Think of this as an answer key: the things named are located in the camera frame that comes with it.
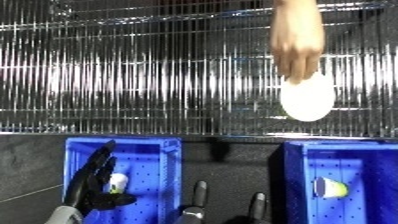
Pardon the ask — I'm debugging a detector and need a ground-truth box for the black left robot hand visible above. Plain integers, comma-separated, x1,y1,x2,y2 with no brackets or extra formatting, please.
60,139,139,218

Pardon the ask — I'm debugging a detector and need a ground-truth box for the person's hand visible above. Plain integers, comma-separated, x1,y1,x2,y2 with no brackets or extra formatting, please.
268,0,327,85

